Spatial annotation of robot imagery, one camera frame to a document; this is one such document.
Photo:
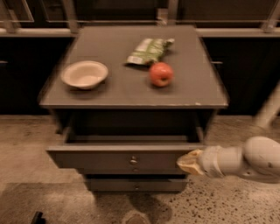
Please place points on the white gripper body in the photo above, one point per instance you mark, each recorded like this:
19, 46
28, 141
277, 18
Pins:
209, 162

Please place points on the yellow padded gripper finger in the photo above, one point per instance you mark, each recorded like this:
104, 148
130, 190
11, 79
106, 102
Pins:
190, 162

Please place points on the grey top drawer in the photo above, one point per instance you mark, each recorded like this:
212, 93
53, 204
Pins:
89, 154

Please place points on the grey drawer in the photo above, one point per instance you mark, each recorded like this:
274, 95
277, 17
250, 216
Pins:
130, 183
89, 154

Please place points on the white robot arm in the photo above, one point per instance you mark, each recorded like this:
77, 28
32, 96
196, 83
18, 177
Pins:
257, 159

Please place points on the round metal drawer knob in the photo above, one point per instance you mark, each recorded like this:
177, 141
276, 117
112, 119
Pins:
133, 160

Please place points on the grey drawer cabinet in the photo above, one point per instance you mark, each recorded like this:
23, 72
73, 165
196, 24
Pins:
126, 103

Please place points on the grey lower drawer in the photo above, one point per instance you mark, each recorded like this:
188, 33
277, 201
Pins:
130, 183

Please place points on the red apple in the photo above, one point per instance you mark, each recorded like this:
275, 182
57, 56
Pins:
161, 74

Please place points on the green chip bag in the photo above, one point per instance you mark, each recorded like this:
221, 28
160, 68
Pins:
149, 51

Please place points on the white paper bowl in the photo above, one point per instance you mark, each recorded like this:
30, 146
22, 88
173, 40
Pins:
84, 74

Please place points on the black object at floor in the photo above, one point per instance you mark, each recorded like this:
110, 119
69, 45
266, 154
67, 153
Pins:
38, 218

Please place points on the metal railing frame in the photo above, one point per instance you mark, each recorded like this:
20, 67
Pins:
211, 18

